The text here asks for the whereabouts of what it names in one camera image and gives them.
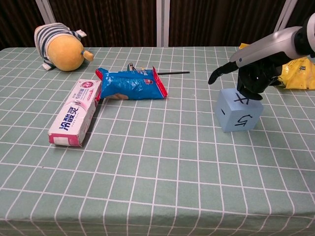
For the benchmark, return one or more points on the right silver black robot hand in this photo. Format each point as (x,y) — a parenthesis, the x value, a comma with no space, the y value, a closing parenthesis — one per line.
(261,51)

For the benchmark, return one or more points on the light blue numbered cube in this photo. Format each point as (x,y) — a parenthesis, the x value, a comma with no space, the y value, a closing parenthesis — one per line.
(236,115)

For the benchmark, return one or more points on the white partition post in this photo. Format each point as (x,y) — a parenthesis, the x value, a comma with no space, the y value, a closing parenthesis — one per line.
(285,12)
(45,11)
(162,23)

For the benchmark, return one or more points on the blue red snack bag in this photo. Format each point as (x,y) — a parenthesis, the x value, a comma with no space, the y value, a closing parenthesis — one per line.
(133,84)

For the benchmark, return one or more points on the yellow snack bag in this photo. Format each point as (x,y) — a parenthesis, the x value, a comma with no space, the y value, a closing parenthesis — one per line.
(300,76)

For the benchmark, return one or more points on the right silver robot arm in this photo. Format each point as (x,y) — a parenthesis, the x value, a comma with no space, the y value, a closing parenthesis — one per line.
(307,37)

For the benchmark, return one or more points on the white pink toothpaste box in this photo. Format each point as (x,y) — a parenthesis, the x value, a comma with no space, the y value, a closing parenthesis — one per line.
(76,113)

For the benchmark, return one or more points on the yellow plush toy striped shirt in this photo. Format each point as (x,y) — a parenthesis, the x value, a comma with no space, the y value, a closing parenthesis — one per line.
(64,52)

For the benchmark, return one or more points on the green white checked tablecloth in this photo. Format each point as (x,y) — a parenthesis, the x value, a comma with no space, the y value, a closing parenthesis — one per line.
(157,172)

